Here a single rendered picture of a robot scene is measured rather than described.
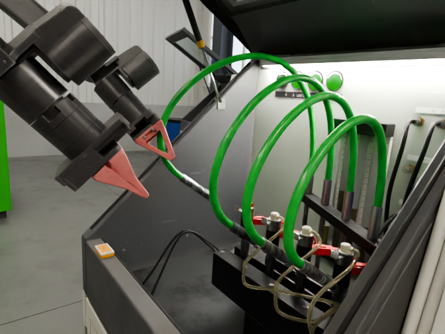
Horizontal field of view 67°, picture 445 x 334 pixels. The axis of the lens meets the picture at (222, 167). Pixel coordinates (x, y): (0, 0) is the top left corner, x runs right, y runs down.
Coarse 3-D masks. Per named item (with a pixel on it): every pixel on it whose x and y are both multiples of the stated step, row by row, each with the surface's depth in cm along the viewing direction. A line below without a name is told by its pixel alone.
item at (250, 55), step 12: (228, 60) 69; (240, 60) 71; (276, 60) 73; (204, 72) 68; (192, 84) 68; (300, 84) 77; (180, 96) 68; (168, 108) 67; (312, 108) 79; (312, 120) 80; (312, 132) 81; (312, 144) 81; (168, 168) 70
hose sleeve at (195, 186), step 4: (184, 176) 72; (188, 176) 73; (180, 180) 72; (184, 180) 72; (188, 180) 72; (192, 180) 73; (188, 184) 72; (192, 184) 73; (196, 184) 73; (192, 188) 73; (196, 188) 73; (200, 188) 73; (204, 188) 74; (200, 192) 74; (204, 192) 74; (208, 192) 74; (204, 196) 74; (208, 196) 74
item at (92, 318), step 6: (90, 306) 86; (90, 312) 86; (90, 318) 87; (96, 318) 82; (90, 324) 87; (96, 324) 82; (102, 324) 79; (90, 330) 88; (96, 330) 83; (102, 330) 78
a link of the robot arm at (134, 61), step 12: (132, 48) 68; (120, 60) 67; (132, 60) 67; (144, 60) 67; (96, 72) 65; (108, 72) 68; (132, 72) 66; (144, 72) 67; (156, 72) 69; (144, 84) 69
